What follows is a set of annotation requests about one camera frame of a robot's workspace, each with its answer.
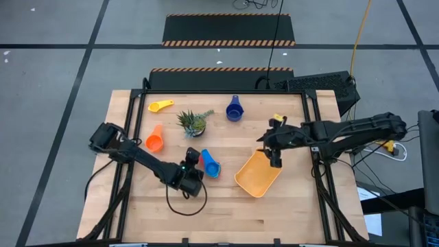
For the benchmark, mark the yellow tag on gripper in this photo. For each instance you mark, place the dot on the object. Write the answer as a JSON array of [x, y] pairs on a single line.
[[278, 117]]

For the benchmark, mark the small yellow measuring cup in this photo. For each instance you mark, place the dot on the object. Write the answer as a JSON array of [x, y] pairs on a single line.
[[154, 107]]

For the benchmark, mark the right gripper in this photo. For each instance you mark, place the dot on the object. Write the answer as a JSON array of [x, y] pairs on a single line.
[[288, 135]]

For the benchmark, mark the white paper sheet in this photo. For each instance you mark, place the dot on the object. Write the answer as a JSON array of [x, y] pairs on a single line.
[[374, 223]]

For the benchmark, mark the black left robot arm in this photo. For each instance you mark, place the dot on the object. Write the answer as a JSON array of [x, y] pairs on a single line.
[[151, 164]]

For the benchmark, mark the orange measuring cup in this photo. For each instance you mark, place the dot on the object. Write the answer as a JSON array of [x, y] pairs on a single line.
[[154, 142]]

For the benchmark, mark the grey panel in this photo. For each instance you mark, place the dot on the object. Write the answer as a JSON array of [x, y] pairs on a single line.
[[430, 161]]

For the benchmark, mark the yellow plastic basket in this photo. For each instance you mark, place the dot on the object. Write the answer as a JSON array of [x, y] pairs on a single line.
[[255, 175]]

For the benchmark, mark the succulent plant in black pot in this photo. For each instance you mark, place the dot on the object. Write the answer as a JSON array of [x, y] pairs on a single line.
[[193, 123]]

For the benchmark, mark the yellow power plug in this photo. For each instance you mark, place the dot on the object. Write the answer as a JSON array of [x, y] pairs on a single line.
[[389, 145]]

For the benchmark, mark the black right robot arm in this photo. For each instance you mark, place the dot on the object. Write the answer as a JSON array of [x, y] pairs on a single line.
[[360, 128]]

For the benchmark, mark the black side desk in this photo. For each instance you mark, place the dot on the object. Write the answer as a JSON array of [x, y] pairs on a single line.
[[394, 202]]

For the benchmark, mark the light blue measuring cup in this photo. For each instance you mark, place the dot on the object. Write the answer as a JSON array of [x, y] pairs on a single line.
[[212, 168]]

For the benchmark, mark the black perforated computer case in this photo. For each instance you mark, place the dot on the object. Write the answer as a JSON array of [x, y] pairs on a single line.
[[319, 84]]

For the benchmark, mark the large indigo measuring cup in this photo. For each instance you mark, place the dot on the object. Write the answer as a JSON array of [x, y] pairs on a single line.
[[235, 112]]

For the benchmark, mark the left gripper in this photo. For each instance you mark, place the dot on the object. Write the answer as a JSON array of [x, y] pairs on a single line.
[[190, 182]]

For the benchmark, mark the red measuring cup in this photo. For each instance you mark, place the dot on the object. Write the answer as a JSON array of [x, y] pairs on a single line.
[[201, 162]]

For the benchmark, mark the black aluminium table frame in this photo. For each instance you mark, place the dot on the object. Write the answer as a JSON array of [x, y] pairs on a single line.
[[223, 92]]

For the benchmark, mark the black hazard-striped floor ramp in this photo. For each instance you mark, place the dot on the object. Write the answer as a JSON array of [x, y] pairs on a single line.
[[212, 79], [226, 29]]

